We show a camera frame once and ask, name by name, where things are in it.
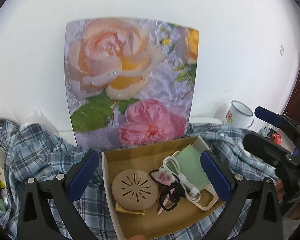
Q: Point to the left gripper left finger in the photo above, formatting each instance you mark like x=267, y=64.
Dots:
x=35, y=219

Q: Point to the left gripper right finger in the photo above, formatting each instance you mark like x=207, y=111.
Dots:
x=263, y=221

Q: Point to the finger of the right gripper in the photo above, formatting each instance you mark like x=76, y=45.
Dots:
x=287, y=125
x=268, y=151

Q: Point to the beige phone case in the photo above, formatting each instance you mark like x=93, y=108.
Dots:
x=203, y=200

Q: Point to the yellow cigarette pack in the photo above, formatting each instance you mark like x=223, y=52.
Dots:
x=120, y=209

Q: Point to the green notebook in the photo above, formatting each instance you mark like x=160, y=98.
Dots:
x=189, y=164

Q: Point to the round beige perforated case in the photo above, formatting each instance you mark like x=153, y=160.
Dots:
x=134, y=190

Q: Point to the person's hand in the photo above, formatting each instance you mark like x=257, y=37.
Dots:
x=138, y=237

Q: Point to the white enamel mug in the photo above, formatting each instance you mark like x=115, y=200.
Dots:
x=239, y=115

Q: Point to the blue plaid shirt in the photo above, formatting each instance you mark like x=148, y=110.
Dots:
x=33, y=152

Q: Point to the floral rose painting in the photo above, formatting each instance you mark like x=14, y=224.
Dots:
x=129, y=81

